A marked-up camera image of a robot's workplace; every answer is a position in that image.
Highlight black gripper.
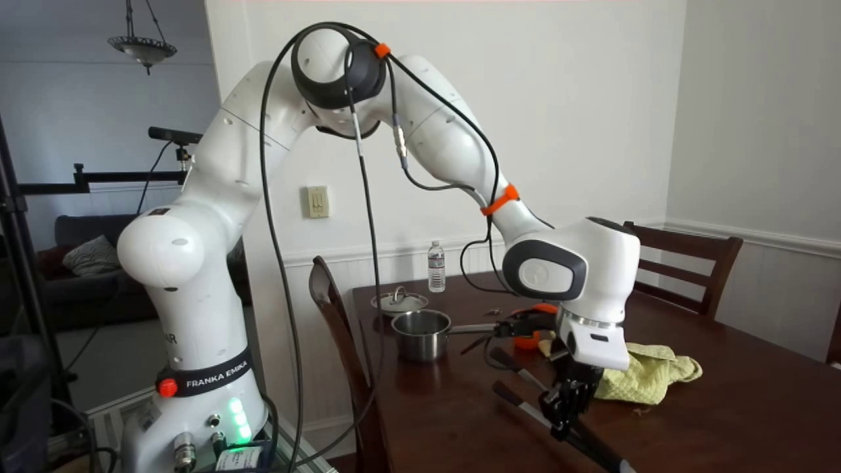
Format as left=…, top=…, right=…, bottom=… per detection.
left=539, top=356, right=601, bottom=435

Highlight black metal tongs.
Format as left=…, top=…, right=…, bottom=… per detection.
left=492, top=347, right=637, bottom=473

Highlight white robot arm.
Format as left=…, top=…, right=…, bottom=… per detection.
left=118, top=22, right=641, bottom=473

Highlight orange plastic cup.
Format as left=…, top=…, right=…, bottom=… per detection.
left=513, top=306, right=556, bottom=353

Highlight yellow-green cloth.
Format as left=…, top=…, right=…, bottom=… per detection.
left=591, top=343, right=704, bottom=407

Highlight steel saucepan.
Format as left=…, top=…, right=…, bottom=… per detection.
left=392, top=310, right=495, bottom=364

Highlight clear water bottle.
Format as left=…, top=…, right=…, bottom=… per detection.
left=428, top=243, right=446, bottom=295

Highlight glass pot lid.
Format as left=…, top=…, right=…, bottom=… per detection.
left=371, top=291, right=425, bottom=316

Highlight dark wooden chair far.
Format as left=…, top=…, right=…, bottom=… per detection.
left=623, top=221, right=740, bottom=318

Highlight dark wooden chair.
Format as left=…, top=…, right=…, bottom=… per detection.
left=623, top=221, right=740, bottom=318
left=307, top=257, right=388, bottom=473

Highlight dark wooden chair near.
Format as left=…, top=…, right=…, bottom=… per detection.
left=307, top=257, right=388, bottom=473

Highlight dark sofa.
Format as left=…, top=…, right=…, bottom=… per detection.
left=36, top=215, right=154, bottom=331

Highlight hanging ceiling lamp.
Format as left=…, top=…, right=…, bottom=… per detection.
left=107, top=0, right=177, bottom=73

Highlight black tripod stand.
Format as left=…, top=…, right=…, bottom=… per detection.
left=0, top=122, right=191, bottom=473

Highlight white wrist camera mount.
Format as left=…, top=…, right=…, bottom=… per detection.
left=556, top=313, right=630, bottom=370

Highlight white wall light switch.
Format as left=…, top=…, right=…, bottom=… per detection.
left=302, top=186, right=332, bottom=219

